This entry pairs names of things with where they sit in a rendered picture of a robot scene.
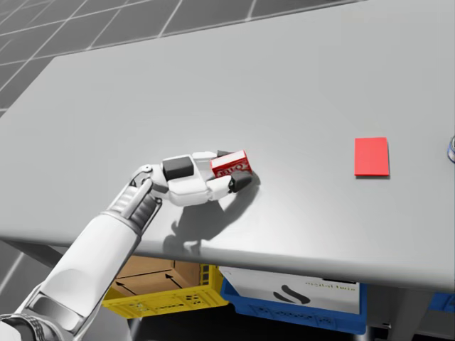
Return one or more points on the yellow box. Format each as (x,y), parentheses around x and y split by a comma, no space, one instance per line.
(167,302)

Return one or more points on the blue box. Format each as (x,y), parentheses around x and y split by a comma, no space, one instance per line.
(295,319)

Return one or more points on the brown box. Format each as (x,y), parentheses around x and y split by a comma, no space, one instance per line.
(156,275)

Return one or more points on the red and white carton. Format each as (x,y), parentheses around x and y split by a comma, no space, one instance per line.
(231,165)

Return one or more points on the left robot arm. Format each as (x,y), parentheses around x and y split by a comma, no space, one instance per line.
(99,248)

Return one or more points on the pink pad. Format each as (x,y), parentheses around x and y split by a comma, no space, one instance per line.
(371,157)

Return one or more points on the blue flat can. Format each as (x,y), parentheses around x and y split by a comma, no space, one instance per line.
(451,148)

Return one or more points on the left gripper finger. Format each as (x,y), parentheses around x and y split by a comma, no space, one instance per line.
(227,185)
(204,157)

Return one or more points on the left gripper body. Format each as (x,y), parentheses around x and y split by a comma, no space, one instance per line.
(186,188)

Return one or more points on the white box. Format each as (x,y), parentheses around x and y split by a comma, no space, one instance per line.
(256,287)

